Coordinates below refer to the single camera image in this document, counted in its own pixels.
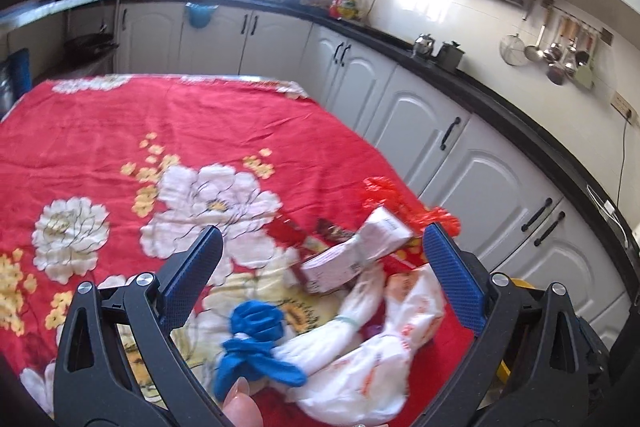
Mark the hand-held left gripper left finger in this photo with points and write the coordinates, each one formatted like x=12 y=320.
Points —
x=196 y=264

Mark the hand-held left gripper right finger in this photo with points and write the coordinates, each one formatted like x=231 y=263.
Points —
x=452 y=277

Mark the crushed white pink carton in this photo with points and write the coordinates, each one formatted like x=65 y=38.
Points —
x=350 y=262

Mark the white plastic bag orange print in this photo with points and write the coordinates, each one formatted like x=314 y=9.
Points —
x=350 y=377

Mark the person's left hand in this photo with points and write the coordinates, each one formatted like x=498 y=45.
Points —
x=242 y=409

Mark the red plastic bag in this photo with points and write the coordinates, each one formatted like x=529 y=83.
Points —
x=380 y=192

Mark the dark snack wrapper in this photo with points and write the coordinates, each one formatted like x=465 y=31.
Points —
x=334 y=229

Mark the red floral tablecloth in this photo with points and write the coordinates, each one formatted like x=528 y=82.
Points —
x=150 y=117

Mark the white lower kitchen cabinets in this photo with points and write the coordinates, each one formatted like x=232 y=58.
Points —
x=430 y=117

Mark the black kitchen countertop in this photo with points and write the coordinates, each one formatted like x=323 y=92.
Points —
x=500 y=97

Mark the black pot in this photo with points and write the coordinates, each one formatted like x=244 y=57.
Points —
x=450 y=57

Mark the steel ladle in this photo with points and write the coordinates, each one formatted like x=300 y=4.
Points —
x=533 y=53
x=556 y=74
x=551 y=55

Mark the steel kettle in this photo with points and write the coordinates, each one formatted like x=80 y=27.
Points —
x=424 y=47

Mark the steel spatula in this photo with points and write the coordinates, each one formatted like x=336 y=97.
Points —
x=584 y=77

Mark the black wok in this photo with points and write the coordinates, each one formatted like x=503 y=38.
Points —
x=90 y=44

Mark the blue hanging basin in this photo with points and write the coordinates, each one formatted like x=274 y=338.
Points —
x=200 y=17

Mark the blue bundle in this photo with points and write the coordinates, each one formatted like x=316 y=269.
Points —
x=17 y=77

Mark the red yellow container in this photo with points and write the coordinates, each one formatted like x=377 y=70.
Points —
x=347 y=6

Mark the wall power outlet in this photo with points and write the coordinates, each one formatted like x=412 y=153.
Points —
x=625 y=107

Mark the wall utensil rail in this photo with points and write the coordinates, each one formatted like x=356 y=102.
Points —
x=606 y=37

